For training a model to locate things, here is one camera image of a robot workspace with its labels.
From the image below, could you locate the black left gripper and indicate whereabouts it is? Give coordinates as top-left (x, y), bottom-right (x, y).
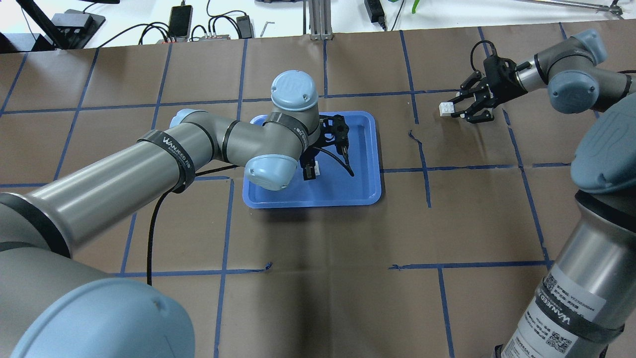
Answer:
top-left (301, 115), bottom-right (355, 180)

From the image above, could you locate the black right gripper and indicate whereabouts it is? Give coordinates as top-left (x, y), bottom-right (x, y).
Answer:
top-left (450, 55), bottom-right (528, 124)

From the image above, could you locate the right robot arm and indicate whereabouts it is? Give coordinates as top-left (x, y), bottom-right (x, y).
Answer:
top-left (439, 29), bottom-right (636, 358)

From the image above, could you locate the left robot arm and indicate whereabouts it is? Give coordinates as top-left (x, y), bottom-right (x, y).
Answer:
top-left (0, 70), bottom-right (325, 358)

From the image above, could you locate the blue plastic tray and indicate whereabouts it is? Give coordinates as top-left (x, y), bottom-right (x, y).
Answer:
top-left (242, 111), bottom-right (382, 209)

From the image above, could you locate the black power adapter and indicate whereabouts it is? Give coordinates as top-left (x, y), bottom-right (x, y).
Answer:
top-left (363, 0), bottom-right (386, 25)

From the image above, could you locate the black smartphone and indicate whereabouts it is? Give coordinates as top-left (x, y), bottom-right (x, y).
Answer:
top-left (168, 4), bottom-right (193, 39)

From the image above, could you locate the aluminium frame post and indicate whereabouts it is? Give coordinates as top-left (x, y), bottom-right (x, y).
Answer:
top-left (308, 0), bottom-right (333, 40)

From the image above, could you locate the green handled reach grabber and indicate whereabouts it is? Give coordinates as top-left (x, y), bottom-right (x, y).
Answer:
top-left (521, 0), bottom-right (624, 19)

